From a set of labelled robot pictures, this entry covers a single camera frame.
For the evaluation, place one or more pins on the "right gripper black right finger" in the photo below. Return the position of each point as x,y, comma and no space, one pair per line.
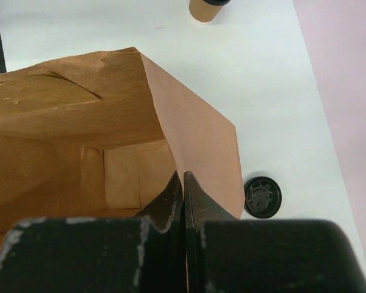
225,254

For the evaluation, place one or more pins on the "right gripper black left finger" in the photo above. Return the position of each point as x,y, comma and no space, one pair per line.
96,254

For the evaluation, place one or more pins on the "brown paper bag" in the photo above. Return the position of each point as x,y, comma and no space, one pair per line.
101,134

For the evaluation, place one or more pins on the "brown paper coffee cup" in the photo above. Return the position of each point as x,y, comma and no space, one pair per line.
202,11

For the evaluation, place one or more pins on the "black plastic cup lid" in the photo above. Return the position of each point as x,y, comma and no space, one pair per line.
217,2
263,197

